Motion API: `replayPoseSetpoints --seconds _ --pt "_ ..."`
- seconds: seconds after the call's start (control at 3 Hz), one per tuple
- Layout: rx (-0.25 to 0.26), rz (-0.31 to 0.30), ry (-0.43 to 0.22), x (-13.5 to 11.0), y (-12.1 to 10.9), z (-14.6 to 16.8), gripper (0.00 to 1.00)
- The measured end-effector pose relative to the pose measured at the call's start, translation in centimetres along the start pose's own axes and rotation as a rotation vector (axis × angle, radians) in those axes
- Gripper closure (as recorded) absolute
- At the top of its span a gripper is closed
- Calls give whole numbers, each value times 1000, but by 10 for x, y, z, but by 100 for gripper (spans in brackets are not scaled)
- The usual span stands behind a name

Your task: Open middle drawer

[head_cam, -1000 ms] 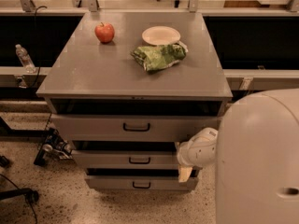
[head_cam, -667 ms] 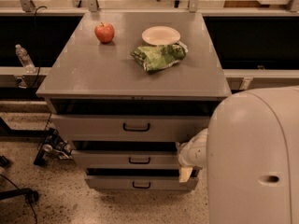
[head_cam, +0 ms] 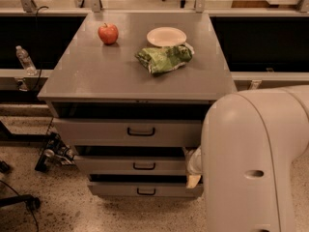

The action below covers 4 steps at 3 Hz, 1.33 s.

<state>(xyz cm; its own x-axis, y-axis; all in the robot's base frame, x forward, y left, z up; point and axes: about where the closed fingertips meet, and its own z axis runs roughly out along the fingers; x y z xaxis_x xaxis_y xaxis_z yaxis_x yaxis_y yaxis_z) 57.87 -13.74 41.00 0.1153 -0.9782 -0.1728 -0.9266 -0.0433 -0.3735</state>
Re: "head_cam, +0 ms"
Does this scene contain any grey metal drawer cabinet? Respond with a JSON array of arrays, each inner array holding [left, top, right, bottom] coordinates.
[[37, 12, 239, 199]]

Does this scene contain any white plate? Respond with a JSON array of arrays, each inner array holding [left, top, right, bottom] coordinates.
[[147, 27, 186, 47]]

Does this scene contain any clear plastic water bottle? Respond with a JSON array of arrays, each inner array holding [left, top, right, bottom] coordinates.
[[15, 45, 37, 76]]

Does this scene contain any metal clamp bracket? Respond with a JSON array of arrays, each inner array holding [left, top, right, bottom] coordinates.
[[249, 80, 262, 90]]

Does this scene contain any green chip bag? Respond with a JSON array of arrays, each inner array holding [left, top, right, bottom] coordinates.
[[135, 44, 194, 74]]

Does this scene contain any red apple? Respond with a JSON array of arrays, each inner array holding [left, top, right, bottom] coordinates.
[[98, 23, 119, 44]]

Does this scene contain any grey top drawer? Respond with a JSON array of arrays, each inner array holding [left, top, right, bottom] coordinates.
[[55, 103, 209, 147]]

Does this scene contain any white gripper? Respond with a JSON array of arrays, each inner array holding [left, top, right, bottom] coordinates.
[[183, 147, 203, 189]]

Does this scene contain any black cable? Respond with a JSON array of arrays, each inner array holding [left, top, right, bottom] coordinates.
[[30, 6, 50, 92]]

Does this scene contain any black tool pile on floor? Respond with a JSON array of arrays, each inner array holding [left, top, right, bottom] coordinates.
[[35, 132, 74, 172]]

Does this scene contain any black chair leg with caster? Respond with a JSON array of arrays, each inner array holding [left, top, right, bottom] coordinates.
[[0, 194, 41, 211]]

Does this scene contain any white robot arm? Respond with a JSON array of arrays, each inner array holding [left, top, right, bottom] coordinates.
[[187, 85, 309, 232]]

